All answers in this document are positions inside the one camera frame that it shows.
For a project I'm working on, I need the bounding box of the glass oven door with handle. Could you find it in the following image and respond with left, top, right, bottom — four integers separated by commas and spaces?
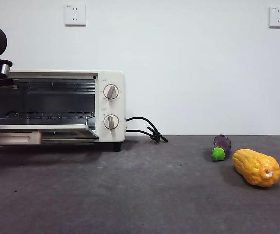
0, 123, 99, 147

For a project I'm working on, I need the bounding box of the cream toaster oven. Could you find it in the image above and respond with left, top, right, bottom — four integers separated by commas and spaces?
0, 70, 125, 152

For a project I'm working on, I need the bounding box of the cream oven knob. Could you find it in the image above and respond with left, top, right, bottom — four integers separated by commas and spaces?
103, 84, 120, 100
103, 114, 120, 132

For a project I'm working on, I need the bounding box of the purple toy eggplant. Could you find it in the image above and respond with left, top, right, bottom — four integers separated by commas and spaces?
211, 134, 232, 162

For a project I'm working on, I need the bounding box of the yellow toy corn cob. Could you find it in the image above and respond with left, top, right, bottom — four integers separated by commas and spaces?
232, 148, 280, 188

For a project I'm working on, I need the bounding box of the metal wire oven rack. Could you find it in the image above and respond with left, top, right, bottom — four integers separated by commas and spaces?
0, 111, 95, 121

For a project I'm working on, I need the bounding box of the white wall socket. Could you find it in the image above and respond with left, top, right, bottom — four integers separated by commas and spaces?
269, 6, 280, 29
65, 4, 87, 27

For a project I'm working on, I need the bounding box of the black oven power cable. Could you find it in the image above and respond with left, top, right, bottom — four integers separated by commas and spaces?
126, 117, 168, 144

